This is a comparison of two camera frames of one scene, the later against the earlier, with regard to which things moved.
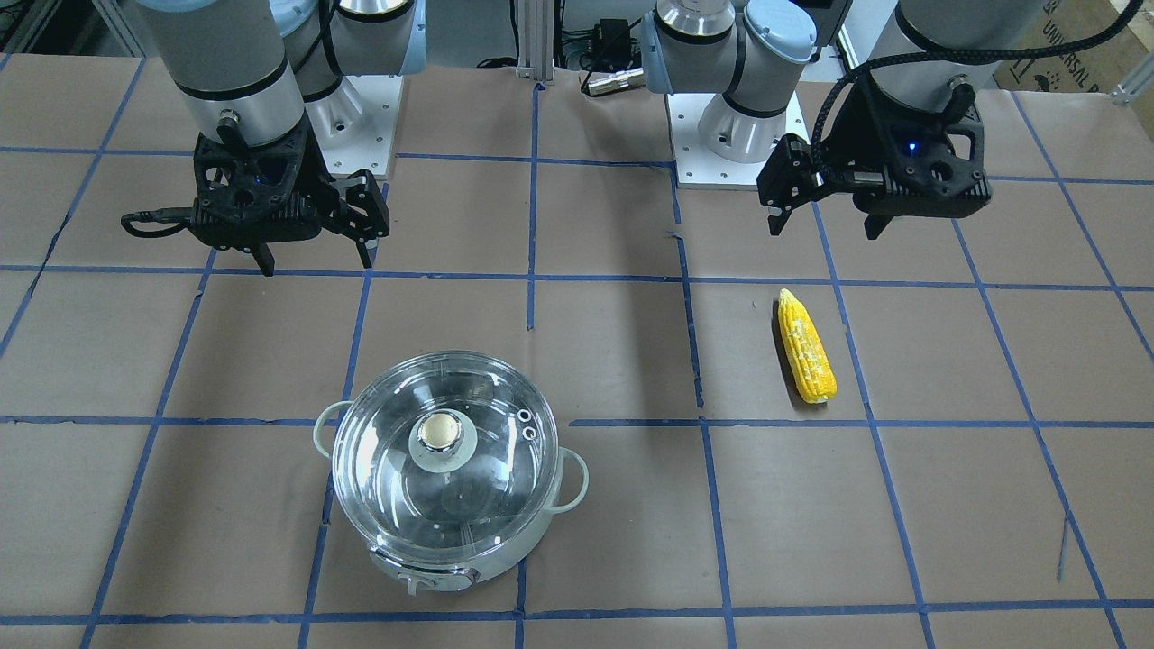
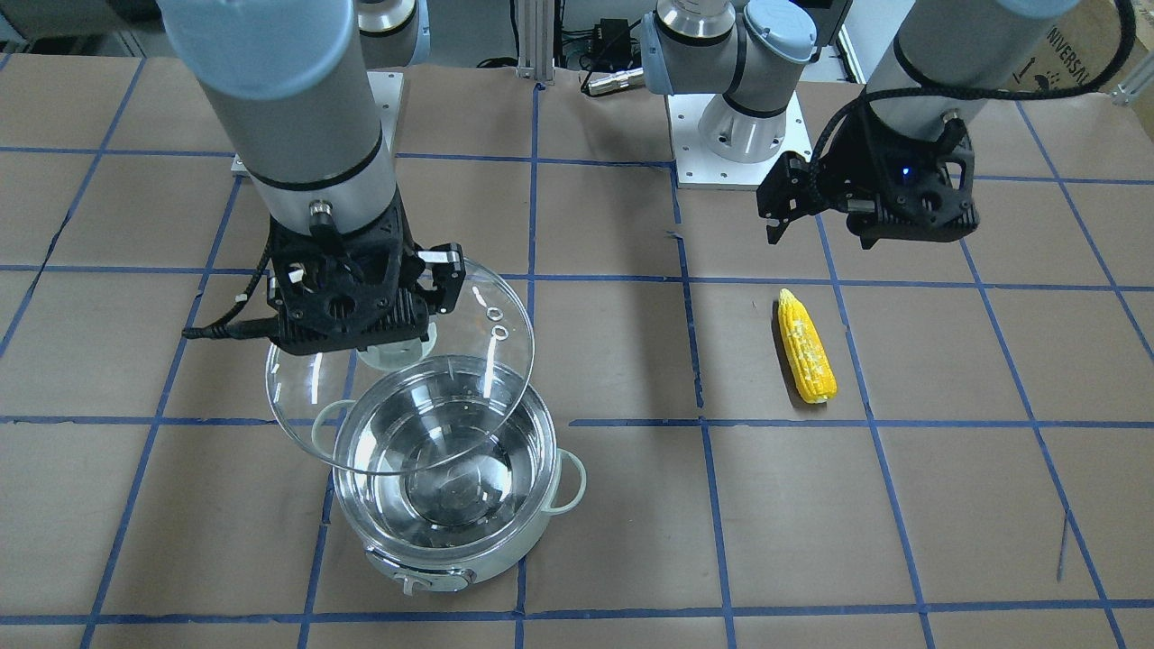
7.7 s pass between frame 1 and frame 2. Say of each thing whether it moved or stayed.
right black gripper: moved
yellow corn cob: stayed
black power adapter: stayed
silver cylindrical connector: stayed
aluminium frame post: stayed
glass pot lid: moved
